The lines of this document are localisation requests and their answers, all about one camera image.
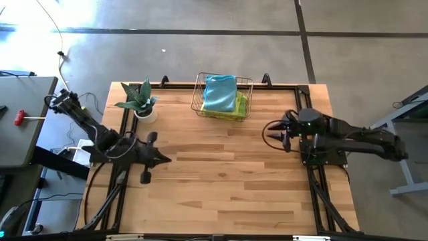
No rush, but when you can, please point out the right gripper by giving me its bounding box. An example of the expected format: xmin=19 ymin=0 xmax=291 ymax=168
xmin=267 ymin=109 xmax=302 ymax=153

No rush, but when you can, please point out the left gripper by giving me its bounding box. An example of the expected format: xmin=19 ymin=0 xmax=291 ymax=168
xmin=133 ymin=131 xmax=173 ymax=185

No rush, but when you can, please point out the yellow microfiber towel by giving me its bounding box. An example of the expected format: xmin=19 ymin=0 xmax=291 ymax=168
xmin=200 ymin=102 xmax=247 ymax=121

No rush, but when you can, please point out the teal microfiber towel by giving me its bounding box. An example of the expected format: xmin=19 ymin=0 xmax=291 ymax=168
xmin=202 ymin=74 xmax=239 ymax=112

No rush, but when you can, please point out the copper wire basket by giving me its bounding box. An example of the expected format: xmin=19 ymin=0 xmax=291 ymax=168
xmin=190 ymin=72 xmax=254 ymax=123

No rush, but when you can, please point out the potted snake plant white pot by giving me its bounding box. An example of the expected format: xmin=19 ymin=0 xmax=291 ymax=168
xmin=114 ymin=76 xmax=160 ymax=125

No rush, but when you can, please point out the white power box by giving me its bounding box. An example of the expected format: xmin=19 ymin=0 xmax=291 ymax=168
xmin=68 ymin=139 xmax=94 ymax=167

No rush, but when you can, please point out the black crossbar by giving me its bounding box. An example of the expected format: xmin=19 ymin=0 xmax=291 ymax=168
xmin=30 ymin=145 xmax=91 ymax=181

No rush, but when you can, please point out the grey metal-leg table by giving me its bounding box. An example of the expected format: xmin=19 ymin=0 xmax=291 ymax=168
xmin=369 ymin=85 xmax=428 ymax=197

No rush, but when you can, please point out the grey side table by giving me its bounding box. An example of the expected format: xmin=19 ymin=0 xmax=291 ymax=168
xmin=0 ymin=76 xmax=59 ymax=168

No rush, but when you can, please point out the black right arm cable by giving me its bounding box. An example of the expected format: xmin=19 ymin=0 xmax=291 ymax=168
xmin=261 ymin=118 xmax=302 ymax=153

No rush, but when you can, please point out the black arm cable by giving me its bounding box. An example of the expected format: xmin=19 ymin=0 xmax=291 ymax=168
xmin=261 ymin=118 xmax=302 ymax=153
xmin=104 ymin=131 xmax=138 ymax=160

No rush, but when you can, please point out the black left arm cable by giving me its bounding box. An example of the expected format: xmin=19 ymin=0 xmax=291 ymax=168
xmin=104 ymin=131 xmax=138 ymax=160

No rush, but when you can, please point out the black aluminium table frame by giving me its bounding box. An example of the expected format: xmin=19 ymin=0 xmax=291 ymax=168
xmin=76 ymin=73 xmax=362 ymax=241

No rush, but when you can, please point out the black left base cable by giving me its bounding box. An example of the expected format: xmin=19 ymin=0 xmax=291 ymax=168
xmin=83 ymin=162 xmax=108 ymax=226

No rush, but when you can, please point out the silver metal bracket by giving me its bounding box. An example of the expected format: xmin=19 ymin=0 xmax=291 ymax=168
xmin=293 ymin=235 xmax=331 ymax=241
xmin=106 ymin=234 xmax=144 ymax=241

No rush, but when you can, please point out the red-handled screwdriver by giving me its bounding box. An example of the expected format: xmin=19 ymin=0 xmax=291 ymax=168
xmin=13 ymin=108 xmax=46 ymax=127

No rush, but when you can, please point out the yellow floor cable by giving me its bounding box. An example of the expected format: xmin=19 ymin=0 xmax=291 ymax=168
xmin=35 ymin=0 xmax=90 ymax=113

